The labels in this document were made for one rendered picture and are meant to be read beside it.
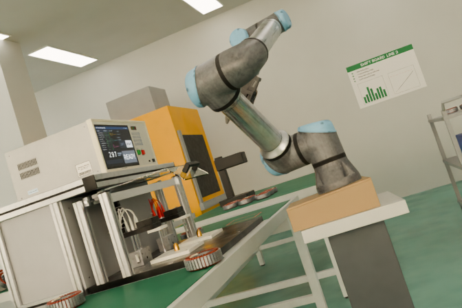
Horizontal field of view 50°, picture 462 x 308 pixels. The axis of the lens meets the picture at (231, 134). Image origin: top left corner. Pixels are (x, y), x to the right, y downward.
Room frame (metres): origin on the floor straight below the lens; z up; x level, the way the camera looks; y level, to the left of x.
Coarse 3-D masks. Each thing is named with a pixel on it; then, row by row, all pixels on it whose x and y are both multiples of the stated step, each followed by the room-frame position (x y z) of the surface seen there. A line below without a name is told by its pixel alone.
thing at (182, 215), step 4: (176, 208) 1.98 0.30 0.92; (180, 208) 2.01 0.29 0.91; (164, 212) 1.99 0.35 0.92; (168, 212) 1.99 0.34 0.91; (172, 212) 1.98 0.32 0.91; (176, 212) 1.98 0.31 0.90; (180, 212) 2.00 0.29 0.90; (184, 212) 2.03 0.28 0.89; (164, 216) 1.99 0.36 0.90; (168, 216) 1.99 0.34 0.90; (172, 216) 1.98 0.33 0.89; (176, 216) 1.98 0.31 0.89; (180, 216) 1.99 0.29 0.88; (184, 216) 1.97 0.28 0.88; (188, 216) 2.01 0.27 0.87; (160, 220) 2.00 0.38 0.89; (164, 220) 1.99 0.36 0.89; (168, 220) 1.99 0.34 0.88; (176, 220) 1.98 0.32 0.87; (164, 224) 2.05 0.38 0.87; (164, 232) 2.03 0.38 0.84
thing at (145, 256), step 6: (132, 252) 1.77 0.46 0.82; (138, 252) 1.76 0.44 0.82; (144, 252) 1.79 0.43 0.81; (150, 252) 1.82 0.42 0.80; (132, 258) 1.77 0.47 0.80; (144, 258) 1.77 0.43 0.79; (150, 258) 1.81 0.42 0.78; (132, 264) 1.77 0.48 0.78; (138, 264) 1.76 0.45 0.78; (144, 264) 1.76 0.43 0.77
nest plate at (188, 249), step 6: (186, 246) 1.79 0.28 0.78; (192, 246) 1.73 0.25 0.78; (198, 246) 1.76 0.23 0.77; (168, 252) 1.78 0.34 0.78; (174, 252) 1.73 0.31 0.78; (180, 252) 1.68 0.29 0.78; (186, 252) 1.67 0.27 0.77; (156, 258) 1.72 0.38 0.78; (162, 258) 1.70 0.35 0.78; (168, 258) 1.69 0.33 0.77
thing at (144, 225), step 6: (156, 216) 1.79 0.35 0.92; (138, 222) 1.76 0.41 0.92; (144, 222) 1.75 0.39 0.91; (150, 222) 1.75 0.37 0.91; (156, 222) 1.77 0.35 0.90; (138, 228) 1.76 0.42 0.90; (144, 228) 1.75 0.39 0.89; (150, 228) 1.74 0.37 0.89; (156, 228) 1.74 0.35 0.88; (162, 228) 1.75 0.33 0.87; (126, 234) 1.77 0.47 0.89; (132, 234) 1.76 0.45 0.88; (132, 240) 1.77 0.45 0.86; (138, 240) 1.82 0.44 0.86; (138, 246) 1.80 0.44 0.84
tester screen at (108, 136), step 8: (96, 128) 1.74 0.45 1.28; (104, 128) 1.79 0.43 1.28; (112, 128) 1.85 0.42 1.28; (120, 128) 1.91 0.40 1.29; (104, 136) 1.77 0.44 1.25; (112, 136) 1.83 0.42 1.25; (120, 136) 1.89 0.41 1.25; (128, 136) 1.95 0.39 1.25; (104, 144) 1.76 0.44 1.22; (112, 144) 1.81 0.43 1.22; (104, 152) 1.74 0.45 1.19; (120, 152) 1.85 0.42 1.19
